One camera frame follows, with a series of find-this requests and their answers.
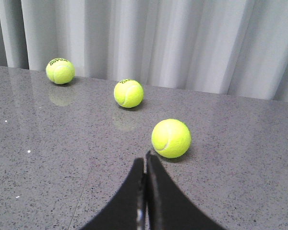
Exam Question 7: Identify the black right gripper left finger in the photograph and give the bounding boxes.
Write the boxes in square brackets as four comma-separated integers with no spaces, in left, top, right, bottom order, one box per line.
[81,158,144,230]

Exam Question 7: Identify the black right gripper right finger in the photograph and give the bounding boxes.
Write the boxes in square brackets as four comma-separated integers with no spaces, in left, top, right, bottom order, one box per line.
[146,151,223,230]

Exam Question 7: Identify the far right tennis ball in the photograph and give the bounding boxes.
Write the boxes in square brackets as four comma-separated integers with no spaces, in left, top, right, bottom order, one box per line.
[151,119,192,159]

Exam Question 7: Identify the tennis ball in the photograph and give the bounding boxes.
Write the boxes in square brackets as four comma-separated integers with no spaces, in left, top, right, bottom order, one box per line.
[46,58,75,85]
[113,79,144,108]
[151,119,192,159]

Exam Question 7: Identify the centre tennis ball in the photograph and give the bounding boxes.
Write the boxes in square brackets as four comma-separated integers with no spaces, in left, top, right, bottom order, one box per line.
[46,58,75,85]

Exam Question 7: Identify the grey pleated curtain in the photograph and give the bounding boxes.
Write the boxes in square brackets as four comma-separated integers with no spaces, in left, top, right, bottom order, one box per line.
[0,0,288,102]

